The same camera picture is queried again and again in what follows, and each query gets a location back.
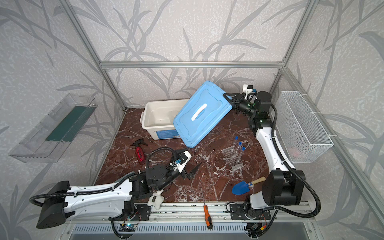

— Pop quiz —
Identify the clear wall shelf green mat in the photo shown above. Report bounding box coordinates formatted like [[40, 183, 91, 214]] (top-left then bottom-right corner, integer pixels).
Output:
[[9, 94, 98, 163]]

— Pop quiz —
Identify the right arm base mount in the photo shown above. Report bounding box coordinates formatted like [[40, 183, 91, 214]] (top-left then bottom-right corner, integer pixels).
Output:
[[226, 202, 272, 221]]

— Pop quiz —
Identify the left circuit board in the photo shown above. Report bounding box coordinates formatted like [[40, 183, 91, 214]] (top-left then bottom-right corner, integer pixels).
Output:
[[119, 224, 137, 233]]

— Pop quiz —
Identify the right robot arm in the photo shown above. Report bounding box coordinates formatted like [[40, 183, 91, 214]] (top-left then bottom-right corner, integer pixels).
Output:
[[223, 91, 321, 218]]

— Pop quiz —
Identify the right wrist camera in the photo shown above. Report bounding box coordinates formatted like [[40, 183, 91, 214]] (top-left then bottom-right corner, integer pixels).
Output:
[[243, 84, 257, 101]]

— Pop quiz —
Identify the clear acrylic test tube rack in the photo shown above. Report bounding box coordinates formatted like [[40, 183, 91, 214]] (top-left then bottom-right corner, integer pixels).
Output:
[[222, 147, 244, 172]]

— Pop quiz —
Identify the white plastic storage bin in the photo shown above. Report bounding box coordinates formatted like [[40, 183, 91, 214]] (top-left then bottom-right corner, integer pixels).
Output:
[[140, 99, 189, 140]]

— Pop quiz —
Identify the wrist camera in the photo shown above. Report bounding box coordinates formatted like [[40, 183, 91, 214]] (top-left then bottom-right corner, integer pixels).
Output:
[[243, 84, 257, 101], [170, 151, 192, 173]]

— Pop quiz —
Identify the blue garden trowel wooden handle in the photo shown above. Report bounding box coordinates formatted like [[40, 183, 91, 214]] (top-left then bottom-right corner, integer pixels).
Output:
[[232, 177, 266, 196]]

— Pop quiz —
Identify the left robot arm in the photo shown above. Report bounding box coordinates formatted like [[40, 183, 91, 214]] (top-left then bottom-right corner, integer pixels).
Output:
[[29, 147, 200, 229]]

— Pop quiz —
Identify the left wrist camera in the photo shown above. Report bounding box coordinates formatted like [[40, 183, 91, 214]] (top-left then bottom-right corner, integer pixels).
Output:
[[170, 151, 192, 173]]

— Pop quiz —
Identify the orange handled screwdriver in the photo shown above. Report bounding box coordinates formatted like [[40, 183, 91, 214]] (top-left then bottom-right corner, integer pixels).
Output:
[[204, 204, 213, 230]]

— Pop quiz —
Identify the pink object in basket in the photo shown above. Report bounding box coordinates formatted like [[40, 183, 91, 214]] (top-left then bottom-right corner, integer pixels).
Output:
[[288, 147, 302, 159]]

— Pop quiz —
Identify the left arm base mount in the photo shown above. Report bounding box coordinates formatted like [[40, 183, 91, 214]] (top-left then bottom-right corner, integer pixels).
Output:
[[108, 204, 151, 221]]

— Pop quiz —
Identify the white wire mesh basket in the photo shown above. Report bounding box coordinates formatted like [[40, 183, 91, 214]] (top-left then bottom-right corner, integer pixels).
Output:
[[276, 91, 334, 164]]

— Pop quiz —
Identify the blue plastic bin lid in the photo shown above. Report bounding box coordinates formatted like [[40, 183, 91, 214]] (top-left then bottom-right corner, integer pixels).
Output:
[[173, 81, 232, 148]]

